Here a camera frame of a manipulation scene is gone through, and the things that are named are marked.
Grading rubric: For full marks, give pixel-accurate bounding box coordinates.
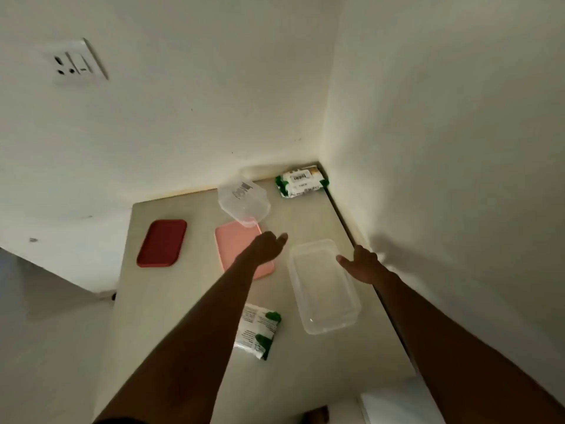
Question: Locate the pink plastic lid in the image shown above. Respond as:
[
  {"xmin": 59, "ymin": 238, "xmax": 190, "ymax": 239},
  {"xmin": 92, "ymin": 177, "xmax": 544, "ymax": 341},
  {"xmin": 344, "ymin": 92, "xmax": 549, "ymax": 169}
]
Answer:
[{"xmin": 214, "ymin": 220, "xmax": 276, "ymax": 280}]

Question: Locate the dark red plastic lid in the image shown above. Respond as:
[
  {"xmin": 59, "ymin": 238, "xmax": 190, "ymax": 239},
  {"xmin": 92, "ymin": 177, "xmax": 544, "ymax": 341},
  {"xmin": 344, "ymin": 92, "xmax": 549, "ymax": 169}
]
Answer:
[{"xmin": 135, "ymin": 218, "xmax": 188, "ymax": 269}]

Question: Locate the large clear plastic container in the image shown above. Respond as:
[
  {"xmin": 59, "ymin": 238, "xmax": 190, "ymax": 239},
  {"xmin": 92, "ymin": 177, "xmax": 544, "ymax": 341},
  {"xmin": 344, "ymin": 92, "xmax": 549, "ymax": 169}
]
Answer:
[{"xmin": 287, "ymin": 238, "xmax": 363, "ymax": 336}]

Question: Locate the person's left hand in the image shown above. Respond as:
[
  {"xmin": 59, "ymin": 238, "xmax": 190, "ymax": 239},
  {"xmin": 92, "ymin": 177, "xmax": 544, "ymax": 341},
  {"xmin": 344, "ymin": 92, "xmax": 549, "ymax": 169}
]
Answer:
[{"xmin": 237, "ymin": 231, "xmax": 289, "ymax": 271}]

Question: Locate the small clear plastic container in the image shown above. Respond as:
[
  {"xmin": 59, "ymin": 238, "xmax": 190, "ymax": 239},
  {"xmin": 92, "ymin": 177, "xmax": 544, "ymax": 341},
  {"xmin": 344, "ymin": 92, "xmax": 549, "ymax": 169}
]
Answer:
[{"xmin": 217, "ymin": 178, "xmax": 271, "ymax": 229}]

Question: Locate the white green wet wipes pack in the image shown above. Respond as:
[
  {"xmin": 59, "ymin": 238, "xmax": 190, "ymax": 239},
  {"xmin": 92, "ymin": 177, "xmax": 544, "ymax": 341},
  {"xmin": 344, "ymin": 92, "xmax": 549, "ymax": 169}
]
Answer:
[
  {"xmin": 274, "ymin": 165, "xmax": 331, "ymax": 200},
  {"xmin": 233, "ymin": 303, "xmax": 283, "ymax": 362}
]

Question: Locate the white wall socket switch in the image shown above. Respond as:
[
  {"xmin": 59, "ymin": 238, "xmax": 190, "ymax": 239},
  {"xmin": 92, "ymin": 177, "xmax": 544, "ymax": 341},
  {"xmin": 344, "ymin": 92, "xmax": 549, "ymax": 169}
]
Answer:
[{"xmin": 36, "ymin": 37, "xmax": 109, "ymax": 90}]

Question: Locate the person's left forearm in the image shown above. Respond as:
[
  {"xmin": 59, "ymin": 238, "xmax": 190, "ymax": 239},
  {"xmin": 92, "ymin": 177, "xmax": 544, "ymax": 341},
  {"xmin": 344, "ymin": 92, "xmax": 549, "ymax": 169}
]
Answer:
[{"xmin": 92, "ymin": 259, "xmax": 264, "ymax": 424}]

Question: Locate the person's right forearm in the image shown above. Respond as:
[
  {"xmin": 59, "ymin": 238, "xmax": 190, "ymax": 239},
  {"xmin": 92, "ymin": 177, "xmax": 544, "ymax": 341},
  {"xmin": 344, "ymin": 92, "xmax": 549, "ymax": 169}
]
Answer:
[{"xmin": 373, "ymin": 270, "xmax": 565, "ymax": 424}]

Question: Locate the person's right hand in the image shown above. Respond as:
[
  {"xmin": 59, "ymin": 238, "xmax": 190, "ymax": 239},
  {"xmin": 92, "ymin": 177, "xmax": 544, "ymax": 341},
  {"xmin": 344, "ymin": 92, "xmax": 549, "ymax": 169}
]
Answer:
[{"xmin": 335, "ymin": 244, "xmax": 392, "ymax": 286}]

